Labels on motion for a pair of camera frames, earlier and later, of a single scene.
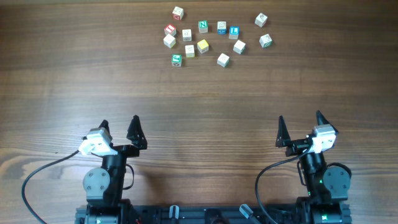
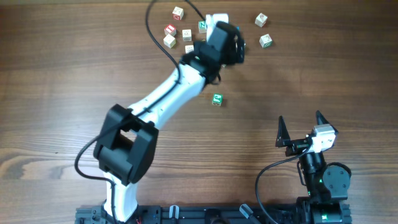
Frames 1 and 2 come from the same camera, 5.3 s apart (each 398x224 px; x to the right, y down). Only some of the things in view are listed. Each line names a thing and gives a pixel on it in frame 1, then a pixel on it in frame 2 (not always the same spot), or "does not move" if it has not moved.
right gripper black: (296, 147) does not move
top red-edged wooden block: (178, 13) does not move
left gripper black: (137, 141) to (239, 56)
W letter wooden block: (189, 50) does not move
